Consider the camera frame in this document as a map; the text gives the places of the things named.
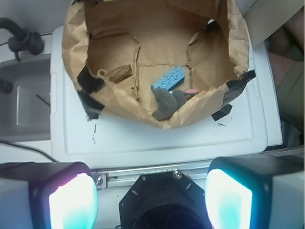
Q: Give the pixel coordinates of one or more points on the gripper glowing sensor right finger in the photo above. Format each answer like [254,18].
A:
[256,192]

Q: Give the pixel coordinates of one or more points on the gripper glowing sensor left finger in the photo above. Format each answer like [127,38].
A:
[52,195]

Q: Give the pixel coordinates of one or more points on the gray plush animal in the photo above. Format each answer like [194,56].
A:
[170,101]

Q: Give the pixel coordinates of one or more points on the white plastic bin lid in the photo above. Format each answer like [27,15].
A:
[252,125]

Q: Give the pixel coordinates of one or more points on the black tape piece right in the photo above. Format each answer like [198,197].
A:
[236,88]

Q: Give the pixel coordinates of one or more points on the black tape piece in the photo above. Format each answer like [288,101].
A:
[236,88]
[89,84]

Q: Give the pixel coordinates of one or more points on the black tape piece left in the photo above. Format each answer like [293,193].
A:
[89,84]

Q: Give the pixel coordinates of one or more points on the blue sponge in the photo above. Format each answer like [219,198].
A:
[170,80]

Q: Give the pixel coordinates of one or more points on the brown paper bag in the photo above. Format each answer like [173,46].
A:
[132,43]

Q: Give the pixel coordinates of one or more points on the black octagonal mount plate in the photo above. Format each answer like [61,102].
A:
[162,202]

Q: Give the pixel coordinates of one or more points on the aluminum rail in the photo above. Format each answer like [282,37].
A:
[127,176]

